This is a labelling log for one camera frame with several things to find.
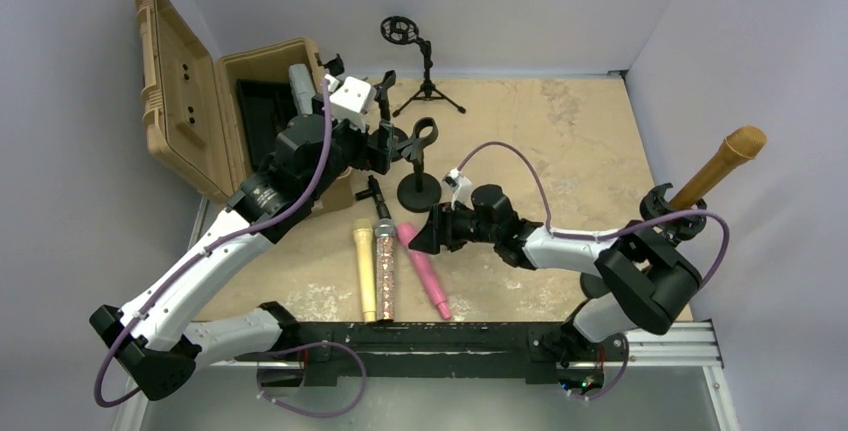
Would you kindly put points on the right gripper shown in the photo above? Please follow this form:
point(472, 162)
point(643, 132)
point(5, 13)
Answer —
point(440, 230)

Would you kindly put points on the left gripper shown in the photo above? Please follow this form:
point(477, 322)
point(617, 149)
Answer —
point(369, 157)

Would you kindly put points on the pink microphone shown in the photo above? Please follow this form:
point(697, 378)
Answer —
point(424, 270)

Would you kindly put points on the pink mic round-base stand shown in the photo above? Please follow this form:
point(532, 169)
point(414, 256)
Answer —
point(418, 191)

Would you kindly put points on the glitter microphone with grey head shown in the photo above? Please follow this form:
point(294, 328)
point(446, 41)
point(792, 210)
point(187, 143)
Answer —
point(385, 266)

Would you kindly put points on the black round-base mic stand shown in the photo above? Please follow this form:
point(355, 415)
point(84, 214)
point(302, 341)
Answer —
point(384, 103)

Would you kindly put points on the cream beige microphone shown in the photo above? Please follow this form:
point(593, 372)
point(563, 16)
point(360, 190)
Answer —
point(363, 236)

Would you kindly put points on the black tripod mic stand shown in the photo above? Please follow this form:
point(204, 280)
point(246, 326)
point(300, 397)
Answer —
point(402, 31)

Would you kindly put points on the gold mic shock-mount stand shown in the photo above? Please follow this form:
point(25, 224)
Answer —
point(653, 205)

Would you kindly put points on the gold microphone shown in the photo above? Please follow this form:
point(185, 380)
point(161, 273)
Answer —
point(736, 149)

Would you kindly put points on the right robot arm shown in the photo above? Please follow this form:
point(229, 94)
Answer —
point(648, 280)

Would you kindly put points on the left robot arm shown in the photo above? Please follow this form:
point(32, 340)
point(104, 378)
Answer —
point(156, 338)

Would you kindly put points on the black mic clip adapter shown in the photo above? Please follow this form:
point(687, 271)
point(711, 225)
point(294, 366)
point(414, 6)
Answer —
point(374, 191)

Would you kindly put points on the grey plastic tool case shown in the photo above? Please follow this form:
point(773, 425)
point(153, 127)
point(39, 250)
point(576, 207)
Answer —
point(302, 88)

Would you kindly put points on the black tray in case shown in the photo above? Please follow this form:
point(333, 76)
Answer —
point(266, 107)

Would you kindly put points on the tan hard equipment case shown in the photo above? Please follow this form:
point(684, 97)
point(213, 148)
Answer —
point(192, 117)

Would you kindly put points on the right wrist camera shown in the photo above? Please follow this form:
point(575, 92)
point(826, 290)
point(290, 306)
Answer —
point(460, 186)

